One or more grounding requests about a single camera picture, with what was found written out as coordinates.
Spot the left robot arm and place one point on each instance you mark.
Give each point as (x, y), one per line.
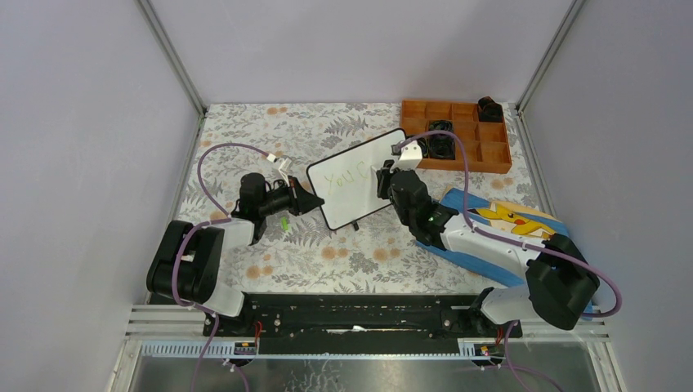
(186, 265)

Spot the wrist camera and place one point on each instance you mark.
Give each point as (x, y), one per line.
(281, 165)
(410, 156)

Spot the black item in tray corner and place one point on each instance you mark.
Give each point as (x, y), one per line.
(489, 111)

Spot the orange compartment tray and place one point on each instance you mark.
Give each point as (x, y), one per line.
(485, 144)

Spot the small whiteboard black frame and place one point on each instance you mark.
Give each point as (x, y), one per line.
(347, 181)

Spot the aluminium frame post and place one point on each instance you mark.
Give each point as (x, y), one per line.
(171, 55)
(565, 26)

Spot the left aluminium frame post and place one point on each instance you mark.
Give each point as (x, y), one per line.
(171, 55)

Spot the blue pikachu cloth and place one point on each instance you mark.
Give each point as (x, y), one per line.
(499, 215)

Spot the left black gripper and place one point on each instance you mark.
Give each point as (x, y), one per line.
(301, 201)

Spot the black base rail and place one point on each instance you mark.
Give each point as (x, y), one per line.
(397, 324)

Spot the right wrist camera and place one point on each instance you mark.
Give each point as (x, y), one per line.
(410, 156)

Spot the black item in tray middle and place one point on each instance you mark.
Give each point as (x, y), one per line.
(441, 146)

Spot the right aluminium frame post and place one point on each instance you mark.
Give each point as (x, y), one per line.
(565, 26)

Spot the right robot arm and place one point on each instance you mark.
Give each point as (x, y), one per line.
(558, 282)

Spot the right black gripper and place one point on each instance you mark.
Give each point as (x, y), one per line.
(383, 177)

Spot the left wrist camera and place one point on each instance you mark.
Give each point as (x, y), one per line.
(281, 165)

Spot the floral table mat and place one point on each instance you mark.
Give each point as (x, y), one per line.
(377, 256)

